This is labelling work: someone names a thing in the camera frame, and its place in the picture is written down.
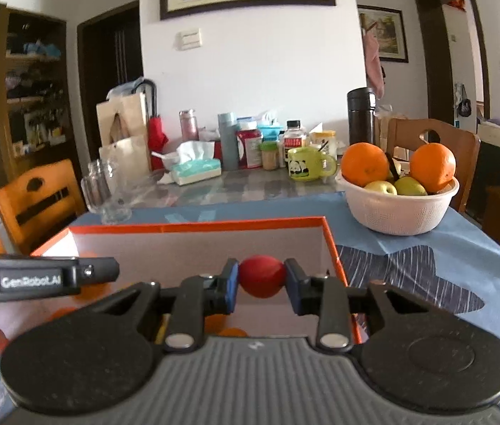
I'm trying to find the grey blue bottle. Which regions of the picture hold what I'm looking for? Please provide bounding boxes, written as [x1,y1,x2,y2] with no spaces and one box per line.
[217,112,238,171]

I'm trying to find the white fruit bowl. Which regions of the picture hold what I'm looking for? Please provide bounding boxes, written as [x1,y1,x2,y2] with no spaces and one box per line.
[335,173,459,236]

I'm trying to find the black thermos bottle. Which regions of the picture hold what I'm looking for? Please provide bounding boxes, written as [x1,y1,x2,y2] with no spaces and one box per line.
[347,87,376,145]

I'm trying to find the green apple left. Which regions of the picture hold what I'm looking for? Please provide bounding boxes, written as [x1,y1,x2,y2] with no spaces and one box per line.
[364,180,398,196]

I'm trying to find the green panda mug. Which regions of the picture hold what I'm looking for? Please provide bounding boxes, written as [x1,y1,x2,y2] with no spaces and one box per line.
[288,147,337,181]

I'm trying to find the orange in bowl right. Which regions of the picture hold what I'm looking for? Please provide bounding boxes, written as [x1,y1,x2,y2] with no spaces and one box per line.
[409,143,456,194]

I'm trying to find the green apple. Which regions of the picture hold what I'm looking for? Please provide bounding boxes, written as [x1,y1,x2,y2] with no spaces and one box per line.
[364,180,398,196]
[394,176,428,196]

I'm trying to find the wall switch panel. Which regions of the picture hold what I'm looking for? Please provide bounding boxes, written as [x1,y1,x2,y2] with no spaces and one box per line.
[177,29,203,51]

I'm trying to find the red small fruit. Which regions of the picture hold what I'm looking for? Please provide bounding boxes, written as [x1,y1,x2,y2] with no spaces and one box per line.
[238,255,286,298]

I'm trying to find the green apple right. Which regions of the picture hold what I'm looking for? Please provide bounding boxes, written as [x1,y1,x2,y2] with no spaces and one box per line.
[394,176,428,196]

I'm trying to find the wooden cabinet shelf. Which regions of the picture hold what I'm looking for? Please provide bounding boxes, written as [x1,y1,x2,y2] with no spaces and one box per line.
[0,3,82,187]

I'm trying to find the wooden chair behind bowl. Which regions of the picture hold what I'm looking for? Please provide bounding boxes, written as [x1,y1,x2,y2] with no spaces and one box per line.
[386,118,479,213]

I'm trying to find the red umbrella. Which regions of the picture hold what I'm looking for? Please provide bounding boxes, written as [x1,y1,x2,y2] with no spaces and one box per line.
[137,78,170,172]

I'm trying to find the orange in bowl left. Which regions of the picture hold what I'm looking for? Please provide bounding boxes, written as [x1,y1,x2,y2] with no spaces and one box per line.
[341,142,389,187]

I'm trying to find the small framed picture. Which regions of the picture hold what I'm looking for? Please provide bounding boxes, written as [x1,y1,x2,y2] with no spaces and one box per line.
[358,5,408,63]

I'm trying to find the beige paper bag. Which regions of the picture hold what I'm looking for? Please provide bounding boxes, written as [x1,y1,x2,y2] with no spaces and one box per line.
[96,92,151,180]

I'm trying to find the glass jar mug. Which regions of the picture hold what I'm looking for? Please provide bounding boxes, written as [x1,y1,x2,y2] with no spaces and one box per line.
[81,159,132,226]

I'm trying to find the tissue box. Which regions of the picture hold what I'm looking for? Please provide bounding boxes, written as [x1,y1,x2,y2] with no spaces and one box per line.
[170,141,222,186]

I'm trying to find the blue tablecloth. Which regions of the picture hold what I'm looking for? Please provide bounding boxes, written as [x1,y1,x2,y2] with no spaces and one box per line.
[0,192,500,425]

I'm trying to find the red lid jar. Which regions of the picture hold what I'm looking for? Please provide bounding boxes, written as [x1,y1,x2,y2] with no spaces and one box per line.
[237,118,262,169]

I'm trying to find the wooden chair far left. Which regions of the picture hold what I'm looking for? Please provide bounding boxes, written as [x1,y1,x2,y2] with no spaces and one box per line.
[0,159,86,254]

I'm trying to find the orange in bowl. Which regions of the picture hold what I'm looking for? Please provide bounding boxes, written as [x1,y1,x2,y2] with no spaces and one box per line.
[409,143,456,194]
[341,142,389,187]

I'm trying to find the pink bottle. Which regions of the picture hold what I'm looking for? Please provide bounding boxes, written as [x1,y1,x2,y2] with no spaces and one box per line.
[179,109,199,142]

